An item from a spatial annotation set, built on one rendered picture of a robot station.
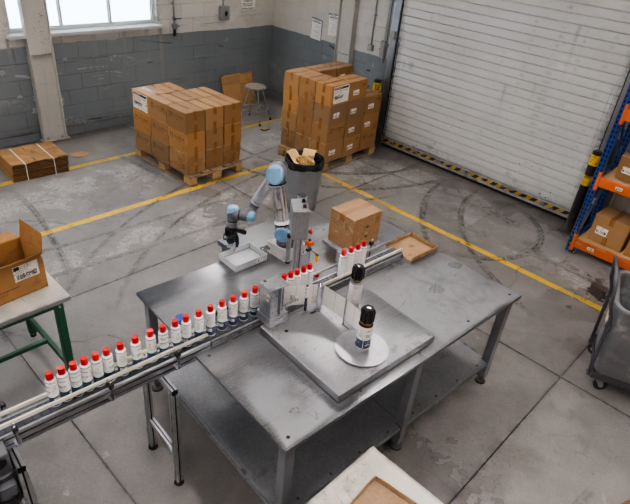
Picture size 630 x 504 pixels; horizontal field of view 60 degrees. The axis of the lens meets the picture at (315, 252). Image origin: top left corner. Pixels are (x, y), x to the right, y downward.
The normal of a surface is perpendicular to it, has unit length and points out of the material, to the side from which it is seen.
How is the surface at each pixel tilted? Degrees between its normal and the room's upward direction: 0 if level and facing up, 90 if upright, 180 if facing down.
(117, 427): 0
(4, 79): 90
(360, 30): 90
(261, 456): 4
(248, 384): 0
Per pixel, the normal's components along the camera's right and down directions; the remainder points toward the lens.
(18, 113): 0.71, 0.43
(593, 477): 0.09, -0.84
